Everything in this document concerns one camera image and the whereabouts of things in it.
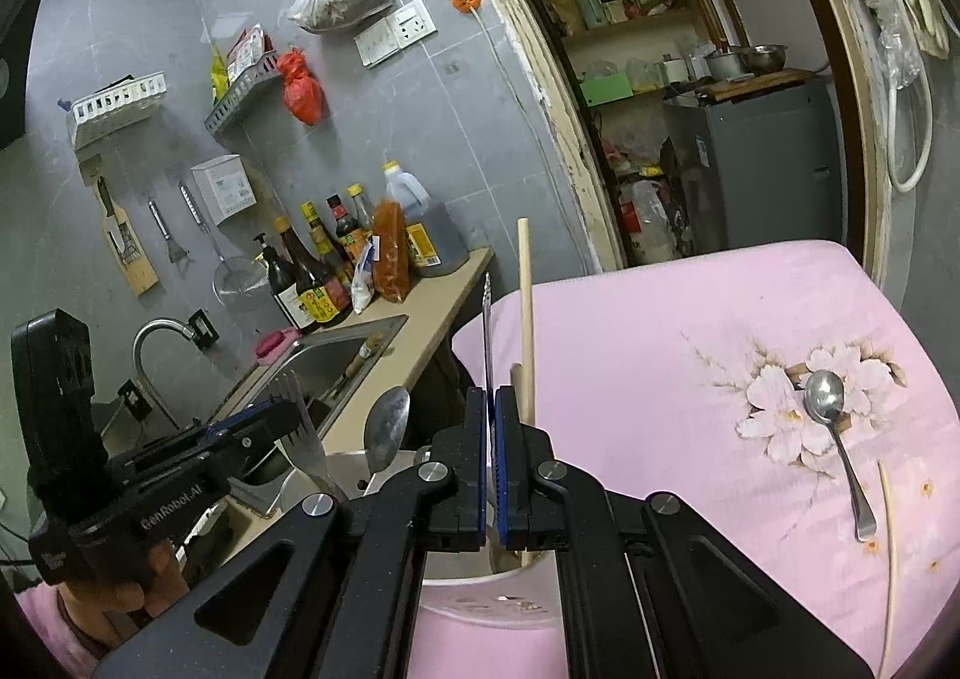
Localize red plastic bag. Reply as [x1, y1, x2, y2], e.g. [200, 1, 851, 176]
[275, 47, 326, 127]

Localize wooden knife board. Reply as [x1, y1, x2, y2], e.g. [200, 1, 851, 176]
[78, 154, 161, 298]

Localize white blue packet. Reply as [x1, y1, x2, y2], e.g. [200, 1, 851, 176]
[350, 236, 380, 315]

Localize metal pot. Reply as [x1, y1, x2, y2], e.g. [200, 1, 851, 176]
[704, 47, 748, 82]

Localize wooden shelf unit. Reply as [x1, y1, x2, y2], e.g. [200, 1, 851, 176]
[516, 0, 722, 104]

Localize clear yellow cap bottle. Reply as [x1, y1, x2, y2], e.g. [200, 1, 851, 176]
[346, 183, 377, 235]

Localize pink floral tablecloth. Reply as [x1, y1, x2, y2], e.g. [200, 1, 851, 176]
[409, 240, 960, 679]

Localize white wall box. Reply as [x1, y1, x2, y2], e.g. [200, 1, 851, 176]
[190, 154, 258, 227]

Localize grey wall rack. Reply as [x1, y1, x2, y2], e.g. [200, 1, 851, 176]
[203, 59, 283, 137]

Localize red cap sauce bottle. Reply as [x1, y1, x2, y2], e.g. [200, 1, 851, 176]
[325, 194, 366, 268]

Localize beige kitchen counter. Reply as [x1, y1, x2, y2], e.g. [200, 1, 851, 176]
[319, 245, 494, 455]

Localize pink sponge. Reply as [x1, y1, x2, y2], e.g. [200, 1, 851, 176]
[254, 328, 305, 360]

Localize metal peeler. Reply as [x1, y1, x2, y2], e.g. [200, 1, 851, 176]
[147, 199, 189, 266]

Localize chrome faucet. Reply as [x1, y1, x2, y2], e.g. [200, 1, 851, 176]
[133, 318, 200, 426]

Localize red seasoning packets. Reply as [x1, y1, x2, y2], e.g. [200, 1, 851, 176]
[225, 26, 275, 85]

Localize white plastic utensil basket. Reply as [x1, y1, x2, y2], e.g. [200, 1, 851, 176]
[330, 449, 565, 632]

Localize orange red seasoning packet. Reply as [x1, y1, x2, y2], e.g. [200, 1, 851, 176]
[372, 199, 413, 304]

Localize white wall switch plate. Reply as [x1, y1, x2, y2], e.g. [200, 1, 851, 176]
[354, 17, 401, 70]

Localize white hose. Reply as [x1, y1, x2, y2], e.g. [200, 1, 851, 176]
[888, 0, 940, 193]

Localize metal mesh strainer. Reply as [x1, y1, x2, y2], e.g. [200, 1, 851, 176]
[178, 180, 268, 310]

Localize clear plastic container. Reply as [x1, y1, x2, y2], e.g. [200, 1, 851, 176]
[621, 179, 677, 262]

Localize green box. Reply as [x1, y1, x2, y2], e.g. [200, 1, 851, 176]
[580, 74, 635, 108]

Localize white wall socket plate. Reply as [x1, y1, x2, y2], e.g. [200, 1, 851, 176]
[391, 0, 438, 47]

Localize wooden chopstick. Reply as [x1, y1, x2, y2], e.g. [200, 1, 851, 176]
[517, 218, 539, 426]
[509, 362, 542, 569]
[876, 461, 902, 678]

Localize yellow green packet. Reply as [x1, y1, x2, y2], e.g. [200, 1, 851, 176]
[209, 41, 230, 107]

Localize grey small fridge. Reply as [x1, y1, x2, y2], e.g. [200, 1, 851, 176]
[663, 79, 845, 255]

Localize yellow cap dark sauce bottle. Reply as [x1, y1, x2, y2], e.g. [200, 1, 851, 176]
[300, 202, 354, 313]

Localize yellow label soy sauce bottle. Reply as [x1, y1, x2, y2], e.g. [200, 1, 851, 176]
[273, 217, 340, 328]

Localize stainless steel sink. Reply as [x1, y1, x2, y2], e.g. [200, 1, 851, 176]
[202, 311, 410, 474]

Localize person's left hand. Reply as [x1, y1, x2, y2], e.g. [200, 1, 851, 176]
[60, 540, 190, 650]

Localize metal table knife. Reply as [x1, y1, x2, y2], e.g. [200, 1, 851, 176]
[480, 272, 495, 391]

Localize black wall plate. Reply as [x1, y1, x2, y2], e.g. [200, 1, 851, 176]
[187, 309, 219, 351]

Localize metal bowl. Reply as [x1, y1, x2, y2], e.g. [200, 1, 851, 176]
[738, 43, 789, 72]

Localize wooden door frame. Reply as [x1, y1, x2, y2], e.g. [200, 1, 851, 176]
[435, 0, 895, 273]

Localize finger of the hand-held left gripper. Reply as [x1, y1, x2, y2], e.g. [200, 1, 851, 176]
[223, 424, 302, 462]
[202, 399, 299, 434]

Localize large plastic oil jug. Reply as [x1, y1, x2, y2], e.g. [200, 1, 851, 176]
[382, 159, 467, 277]

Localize white plastic wall basket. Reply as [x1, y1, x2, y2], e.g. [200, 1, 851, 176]
[58, 70, 168, 152]

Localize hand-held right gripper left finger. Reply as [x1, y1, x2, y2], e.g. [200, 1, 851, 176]
[94, 386, 496, 679]

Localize metal spoon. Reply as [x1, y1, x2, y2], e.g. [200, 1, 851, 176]
[363, 386, 411, 492]
[805, 369, 879, 543]

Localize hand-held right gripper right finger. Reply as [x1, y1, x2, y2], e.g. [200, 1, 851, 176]
[495, 385, 875, 679]

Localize wooden cutting board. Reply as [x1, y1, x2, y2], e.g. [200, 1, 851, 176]
[693, 69, 816, 103]

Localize clear plastic bag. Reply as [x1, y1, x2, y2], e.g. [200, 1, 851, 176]
[877, 0, 924, 88]

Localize metal fork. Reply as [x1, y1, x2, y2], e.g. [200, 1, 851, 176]
[265, 370, 350, 502]

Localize person's left forearm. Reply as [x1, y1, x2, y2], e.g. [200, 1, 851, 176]
[13, 581, 102, 679]

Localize snack packets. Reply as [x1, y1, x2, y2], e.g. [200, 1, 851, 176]
[622, 0, 688, 21]

